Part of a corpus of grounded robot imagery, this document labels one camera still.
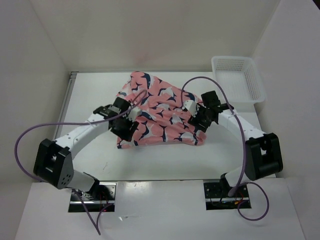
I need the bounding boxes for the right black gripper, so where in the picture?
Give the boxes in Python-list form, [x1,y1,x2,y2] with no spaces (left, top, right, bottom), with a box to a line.
[187,102,212,133]

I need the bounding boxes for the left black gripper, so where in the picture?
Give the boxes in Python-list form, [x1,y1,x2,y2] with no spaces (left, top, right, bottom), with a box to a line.
[109,114,139,142]

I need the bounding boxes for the pink shark print shorts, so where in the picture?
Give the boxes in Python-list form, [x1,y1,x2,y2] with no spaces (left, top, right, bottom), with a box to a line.
[117,71,207,149]

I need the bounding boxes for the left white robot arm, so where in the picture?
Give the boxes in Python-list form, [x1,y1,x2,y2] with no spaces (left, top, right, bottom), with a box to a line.
[33,97,142,200]

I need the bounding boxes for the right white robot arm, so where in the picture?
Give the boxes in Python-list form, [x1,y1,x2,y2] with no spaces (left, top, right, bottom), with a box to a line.
[182,91,283,197]

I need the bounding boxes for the white plastic mesh basket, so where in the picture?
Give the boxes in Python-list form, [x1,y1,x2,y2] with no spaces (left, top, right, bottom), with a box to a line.
[211,56,266,105]

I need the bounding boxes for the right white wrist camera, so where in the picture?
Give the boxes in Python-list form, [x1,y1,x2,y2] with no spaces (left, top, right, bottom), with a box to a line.
[182,99,198,117]

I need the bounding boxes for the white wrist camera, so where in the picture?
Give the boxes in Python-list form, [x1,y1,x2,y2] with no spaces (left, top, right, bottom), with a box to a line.
[182,99,198,117]
[127,107,142,123]

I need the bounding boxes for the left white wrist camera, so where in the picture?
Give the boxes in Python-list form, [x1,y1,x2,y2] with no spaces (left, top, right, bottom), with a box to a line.
[127,107,142,123]

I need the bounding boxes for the aluminium table edge rail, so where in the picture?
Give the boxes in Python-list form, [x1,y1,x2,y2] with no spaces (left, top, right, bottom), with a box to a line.
[53,71,78,141]

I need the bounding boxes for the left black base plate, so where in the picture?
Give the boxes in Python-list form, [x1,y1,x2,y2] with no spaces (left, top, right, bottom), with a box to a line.
[68,182,117,213]

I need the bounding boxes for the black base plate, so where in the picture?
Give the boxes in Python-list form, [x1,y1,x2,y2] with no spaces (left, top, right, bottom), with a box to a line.
[203,181,251,211]
[68,182,117,213]

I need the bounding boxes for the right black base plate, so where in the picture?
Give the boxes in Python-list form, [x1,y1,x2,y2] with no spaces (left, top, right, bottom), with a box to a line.
[203,181,251,211]

